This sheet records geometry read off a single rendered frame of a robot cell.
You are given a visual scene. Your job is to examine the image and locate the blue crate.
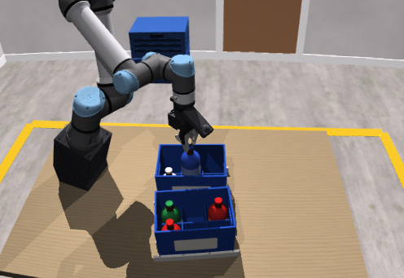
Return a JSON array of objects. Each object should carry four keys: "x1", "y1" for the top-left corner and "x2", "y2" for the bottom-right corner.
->
[
  {"x1": 155, "y1": 144, "x2": 227, "y2": 191},
  {"x1": 154, "y1": 187, "x2": 236, "y2": 255}
]

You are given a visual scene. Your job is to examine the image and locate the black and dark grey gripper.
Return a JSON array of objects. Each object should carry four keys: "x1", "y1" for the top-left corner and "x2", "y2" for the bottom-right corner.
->
[{"x1": 168, "y1": 96, "x2": 198, "y2": 153}]

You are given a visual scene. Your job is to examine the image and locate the red bottle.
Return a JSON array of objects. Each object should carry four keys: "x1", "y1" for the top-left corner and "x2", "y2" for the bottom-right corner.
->
[
  {"x1": 161, "y1": 219, "x2": 181, "y2": 231},
  {"x1": 209, "y1": 197, "x2": 228, "y2": 221}
]

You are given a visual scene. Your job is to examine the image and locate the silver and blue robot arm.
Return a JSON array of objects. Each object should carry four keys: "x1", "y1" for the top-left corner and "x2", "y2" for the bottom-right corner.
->
[{"x1": 59, "y1": 0, "x2": 213, "y2": 151}]

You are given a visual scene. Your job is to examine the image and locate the green bottle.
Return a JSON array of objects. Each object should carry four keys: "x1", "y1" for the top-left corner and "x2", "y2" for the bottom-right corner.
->
[{"x1": 160, "y1": 201, "x2": 182, "y2": 223}]

